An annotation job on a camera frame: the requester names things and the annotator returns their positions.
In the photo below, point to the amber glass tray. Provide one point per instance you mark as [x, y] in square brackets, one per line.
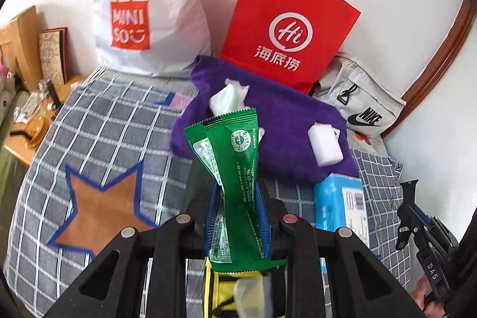
[35, 130]

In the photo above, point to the grey checked cloth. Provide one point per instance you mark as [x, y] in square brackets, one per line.
[123, 124]

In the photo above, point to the green snack packet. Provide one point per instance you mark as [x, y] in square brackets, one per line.
[231, 172]

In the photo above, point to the yellow pouch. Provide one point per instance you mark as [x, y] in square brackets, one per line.
[220, 288]

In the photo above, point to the purple towel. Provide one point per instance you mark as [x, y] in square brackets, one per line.
[287, 109]

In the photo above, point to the white plastic shopping bag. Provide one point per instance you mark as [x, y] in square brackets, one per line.
[167, 5]

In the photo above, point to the grey waist bag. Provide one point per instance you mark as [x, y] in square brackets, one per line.
[357, 90]

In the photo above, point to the white tissue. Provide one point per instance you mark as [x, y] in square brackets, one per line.
[227, 98]

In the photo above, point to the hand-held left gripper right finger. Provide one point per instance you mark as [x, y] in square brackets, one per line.
[265, 228]

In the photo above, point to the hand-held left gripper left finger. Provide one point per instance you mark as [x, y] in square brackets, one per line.
[211, 208]

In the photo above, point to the person's right hand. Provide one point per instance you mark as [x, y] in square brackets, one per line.
[421, 292]

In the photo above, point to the wooden bed headboard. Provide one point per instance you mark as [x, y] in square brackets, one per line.
[22, 38]

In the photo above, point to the brown wooden door frame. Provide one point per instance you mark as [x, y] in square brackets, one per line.
[447, 53]

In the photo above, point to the green bed sheet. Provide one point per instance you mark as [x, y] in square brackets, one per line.
[11, 161]

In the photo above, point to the decorated book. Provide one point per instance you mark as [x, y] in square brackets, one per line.
[52, 57]

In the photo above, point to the blue tissue pack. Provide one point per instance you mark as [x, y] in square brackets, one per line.
[335, 198]

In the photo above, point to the orange star patch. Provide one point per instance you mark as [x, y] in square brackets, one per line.
[100, 202]

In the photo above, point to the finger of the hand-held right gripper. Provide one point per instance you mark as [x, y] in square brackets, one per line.
[419, 219]
[407, 193]

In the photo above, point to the small dark bottle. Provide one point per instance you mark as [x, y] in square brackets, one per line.
[52, 94]

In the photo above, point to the wooden nightstand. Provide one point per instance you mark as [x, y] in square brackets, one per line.
[22, 154]

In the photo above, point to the red paper shopping bag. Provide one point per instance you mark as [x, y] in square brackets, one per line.
[283, 5]

